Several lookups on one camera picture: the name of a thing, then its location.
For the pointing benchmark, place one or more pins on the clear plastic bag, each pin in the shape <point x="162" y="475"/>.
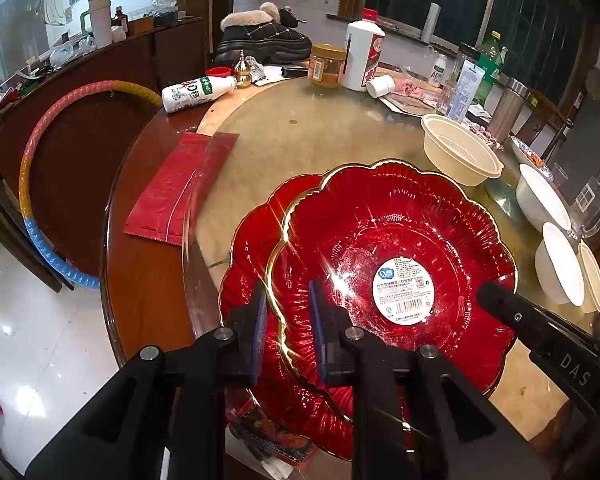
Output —
<point x="70" y="52"/>

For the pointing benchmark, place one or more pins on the black lighter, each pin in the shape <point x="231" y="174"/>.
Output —
<point x="295" y="71"/>

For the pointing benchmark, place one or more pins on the red foil packet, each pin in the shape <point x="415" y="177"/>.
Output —
<point x="175" y="185"/>

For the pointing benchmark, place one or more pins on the peanut butter jar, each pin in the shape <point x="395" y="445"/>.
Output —
<point x="326" y="66"/>

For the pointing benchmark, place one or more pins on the clear bottle black cap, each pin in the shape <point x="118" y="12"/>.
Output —
<point x="466" y="85"/>

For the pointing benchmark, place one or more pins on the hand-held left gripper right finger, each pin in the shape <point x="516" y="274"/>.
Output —
<point x="318" y="330"/>

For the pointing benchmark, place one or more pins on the black fur-lined boots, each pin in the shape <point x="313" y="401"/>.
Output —
<point x="265" y="35"/>

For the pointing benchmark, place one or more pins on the cream disposable bowl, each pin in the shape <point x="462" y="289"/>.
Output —
<point x="594" y="280"/>

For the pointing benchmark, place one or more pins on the glass mug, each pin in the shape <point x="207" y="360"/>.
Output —
<point x="590" y="205"/>

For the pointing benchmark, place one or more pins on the red printed packet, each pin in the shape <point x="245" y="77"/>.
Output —
<point x="270" y="435"/>

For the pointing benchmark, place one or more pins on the white milk drink bottle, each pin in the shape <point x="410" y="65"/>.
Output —
<point x="195" y="91"/>

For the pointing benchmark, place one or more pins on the white liquor bottle red cap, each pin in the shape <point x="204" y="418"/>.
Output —
<point x="362" y="55"/>

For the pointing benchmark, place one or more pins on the white paper roll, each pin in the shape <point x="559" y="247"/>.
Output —
<point x="430" y="22"/>

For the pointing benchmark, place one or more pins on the multicoloured hula hoop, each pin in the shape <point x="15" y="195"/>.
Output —
<point x="30" y="160"/>

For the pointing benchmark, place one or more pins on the metal cup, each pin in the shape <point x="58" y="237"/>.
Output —
<point x="509" y="110"/>

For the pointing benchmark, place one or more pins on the white foam bowl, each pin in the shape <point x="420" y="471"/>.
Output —
<point x="540" y="192"/>
<point x="560" y="265"/>

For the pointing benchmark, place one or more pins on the small gold bottle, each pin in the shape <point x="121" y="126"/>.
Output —
<point x="243" y="74"/>

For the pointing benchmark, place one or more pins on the white tumbler with straw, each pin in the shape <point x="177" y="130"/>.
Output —
<point x="100" y="22"/>

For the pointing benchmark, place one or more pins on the pink meat slices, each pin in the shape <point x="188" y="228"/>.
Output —
<point x="415" y="91"/>

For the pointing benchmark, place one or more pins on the patterned bowl with food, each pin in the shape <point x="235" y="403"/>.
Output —
<point x="530" y="157"/>

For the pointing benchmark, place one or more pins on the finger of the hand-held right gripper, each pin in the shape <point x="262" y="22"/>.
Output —
<point x="512" y="312"/>

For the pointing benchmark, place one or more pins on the red gold-rimmed plate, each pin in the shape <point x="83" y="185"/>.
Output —
<point x="252" y="245"/>

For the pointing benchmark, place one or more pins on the dark window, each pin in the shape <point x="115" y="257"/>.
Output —
<point x="530" y="25"/>

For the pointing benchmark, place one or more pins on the beige plastic bowl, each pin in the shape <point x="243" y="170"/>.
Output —
<point x="460" y="152"/>

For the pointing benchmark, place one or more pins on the white paper sheet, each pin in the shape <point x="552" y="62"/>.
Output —
<point x="270" y="74"/>

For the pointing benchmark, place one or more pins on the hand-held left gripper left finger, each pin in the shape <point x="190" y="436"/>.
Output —
<point x="258" y="332"/>

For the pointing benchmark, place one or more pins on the red plate with white label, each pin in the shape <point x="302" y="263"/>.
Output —
<point x="405" y="220"/>

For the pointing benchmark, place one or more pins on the wooden sideboard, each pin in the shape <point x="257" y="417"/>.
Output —
<point x="130" y="65"/>

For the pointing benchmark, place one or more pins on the wooden armchair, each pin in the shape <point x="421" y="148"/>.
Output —
<point x="552" y="130"/>

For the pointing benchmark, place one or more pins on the white paper cup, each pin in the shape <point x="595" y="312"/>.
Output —
<point x="380" y="86"/>

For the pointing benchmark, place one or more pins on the clear plastic bottle white label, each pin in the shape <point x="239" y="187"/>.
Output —
<point x="440" y="77"/>

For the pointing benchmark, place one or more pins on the green plastic bottle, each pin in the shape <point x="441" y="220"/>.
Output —
<point x="490" y="65"/>

